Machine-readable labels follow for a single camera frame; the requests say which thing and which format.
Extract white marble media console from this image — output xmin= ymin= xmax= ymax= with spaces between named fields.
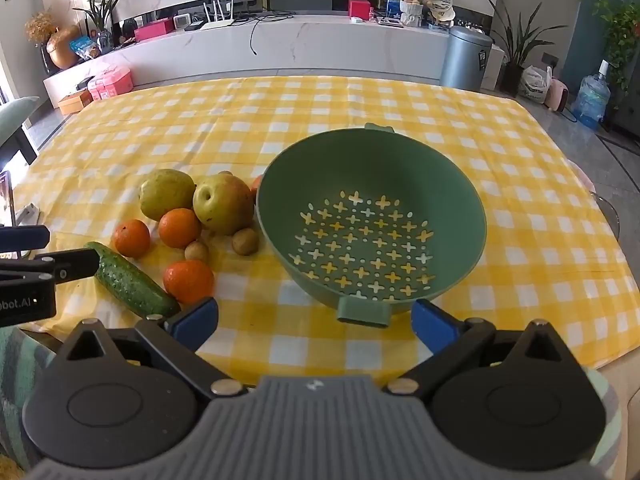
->
xmin=42 ymin=12 xmax=503 ymax=106

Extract white basket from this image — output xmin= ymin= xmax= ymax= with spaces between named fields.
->
xmin=400 ymin=0 xmax=426 ymax=27

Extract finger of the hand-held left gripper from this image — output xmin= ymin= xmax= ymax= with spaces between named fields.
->
xmin=0 ymin=225 xmax=51 ymax=253
xmin=0 ymin=249 xmax=101 ymax=286

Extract green cushioned chair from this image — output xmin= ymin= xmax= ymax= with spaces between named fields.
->
xmin=0 ymin=97 xmax=41 ymax=166

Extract golden vase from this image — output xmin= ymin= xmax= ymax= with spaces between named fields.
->
xmin=46 ymin=25 xmax=83 ymax=70

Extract green plant in glass vase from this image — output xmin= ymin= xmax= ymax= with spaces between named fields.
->
xmin=72 ymin=0 xmax=125 ymax=55

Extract black cable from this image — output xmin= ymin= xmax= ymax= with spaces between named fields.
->
xmin=249 ymin=14 xmax=296 ymax=56

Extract leafy green plant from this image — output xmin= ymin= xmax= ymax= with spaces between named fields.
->
xmin=592 ymin=0 xmax=640 ymax=91

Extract orange cardboard box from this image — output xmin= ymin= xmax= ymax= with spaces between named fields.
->
xmin=57 ymin=89 xmax=95 ymax=115

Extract blue snack bag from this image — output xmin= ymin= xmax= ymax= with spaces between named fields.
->
xmin=70 ymin=37 xmax=101 ymax=63

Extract yellow checked tablecloth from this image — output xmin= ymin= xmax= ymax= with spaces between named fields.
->
xmin=12 ymin=76 xmax=628 ymax=386

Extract white router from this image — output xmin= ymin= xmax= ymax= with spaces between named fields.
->
xmin=200 ymin=0 xmax=236 ymax=28

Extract teal striped cloth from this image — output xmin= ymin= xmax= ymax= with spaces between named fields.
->
xmin=0 ymin=329 xmax=57 ymax=471

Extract dried flower bouquet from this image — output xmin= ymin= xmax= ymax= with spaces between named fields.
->
xmin=26 ymin=12 xmax=58 ymax=73

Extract phone on stand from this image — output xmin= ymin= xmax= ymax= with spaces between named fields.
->
xmin=0 ymin=170 xmax=16 ymax=226

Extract white plastic bag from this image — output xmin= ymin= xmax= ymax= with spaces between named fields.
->
xmin=517 ymin=65 xmax=552 ymax=105

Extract green cucumber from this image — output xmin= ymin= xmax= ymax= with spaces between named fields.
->
xmin=84 ymin=241 xmax=182 ymax=318

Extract pink storage boxes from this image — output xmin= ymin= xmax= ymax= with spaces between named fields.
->
xmin=87 ymin=69 xmax=133 ymax=101

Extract yellow-green pear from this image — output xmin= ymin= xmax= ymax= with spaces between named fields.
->
xmin=139 ymin=169 xmax=197 ymax=222
xmin=192 ymin=172 xmax=256 ymax=236

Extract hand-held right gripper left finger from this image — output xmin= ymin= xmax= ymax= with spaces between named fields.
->
xmin=44 ymin=297 xmax=243 ymax=401

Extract green plastic colander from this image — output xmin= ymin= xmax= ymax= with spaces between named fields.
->
xmin=255 ymin=122 xmax=488 ymax=330

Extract round paper fan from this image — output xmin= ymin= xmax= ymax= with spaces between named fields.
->
xmin=427 ymin=0 xmax=456 ymax=23

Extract pink box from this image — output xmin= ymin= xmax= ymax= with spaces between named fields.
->
xmin=134 ymin=17 xmax=173 ymax=42

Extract grey-blue trash can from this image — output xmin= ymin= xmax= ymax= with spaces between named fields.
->
xmin=440 ymin=25 xmax=493 ymax=92

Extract potted long-leaf plant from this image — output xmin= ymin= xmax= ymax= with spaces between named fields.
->
xmin=485 ymin=0 xmax=546 ymax=97

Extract brown longan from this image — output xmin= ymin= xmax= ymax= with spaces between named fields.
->
xmin=184 ymin=240 xmax=210 ymax=264
xmin=231 ymin=228 xmax=260 ymax=256

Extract blue water jug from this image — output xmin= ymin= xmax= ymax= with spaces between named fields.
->
xmin=570 ymin=60 xmax=612 ymax=131

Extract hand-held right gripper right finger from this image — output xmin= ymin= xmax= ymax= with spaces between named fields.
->
xmin=384 ymin=299 xmax=588 ymax=401

